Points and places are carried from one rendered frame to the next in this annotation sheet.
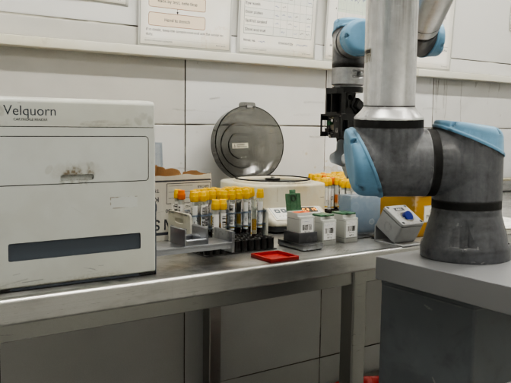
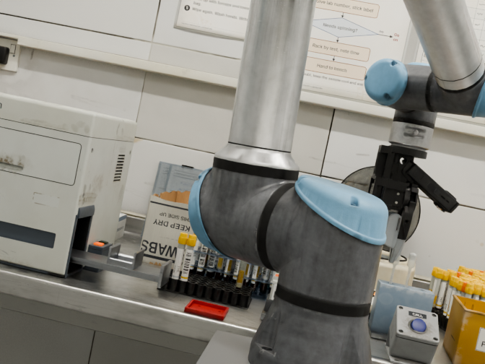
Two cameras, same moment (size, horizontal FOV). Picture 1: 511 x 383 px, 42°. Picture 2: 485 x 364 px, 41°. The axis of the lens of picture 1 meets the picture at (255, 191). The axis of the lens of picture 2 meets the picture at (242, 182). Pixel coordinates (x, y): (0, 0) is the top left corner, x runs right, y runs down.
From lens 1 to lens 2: 0.92 m
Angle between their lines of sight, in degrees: 41
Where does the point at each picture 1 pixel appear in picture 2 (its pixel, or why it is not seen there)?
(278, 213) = not seen: hidden behind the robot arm
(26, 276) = not seen: outside the picture
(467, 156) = (296, 224)
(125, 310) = (22, 301)
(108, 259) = (20, 248)
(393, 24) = (251, 43)
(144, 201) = (66, 205)
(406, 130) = (237, 175)
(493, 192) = (322, 285)
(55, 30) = (203, 64)
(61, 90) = (198, 118)
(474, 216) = (289, 310)
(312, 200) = not seen: hidden behind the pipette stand
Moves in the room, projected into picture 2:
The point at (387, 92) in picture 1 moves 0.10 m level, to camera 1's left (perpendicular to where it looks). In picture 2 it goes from (235, 126) to (183, 116)
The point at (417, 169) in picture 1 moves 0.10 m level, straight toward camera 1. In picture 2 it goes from (239, 226) to (170, 218)
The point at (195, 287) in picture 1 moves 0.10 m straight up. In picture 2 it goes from (82, 302) to (94, 245)
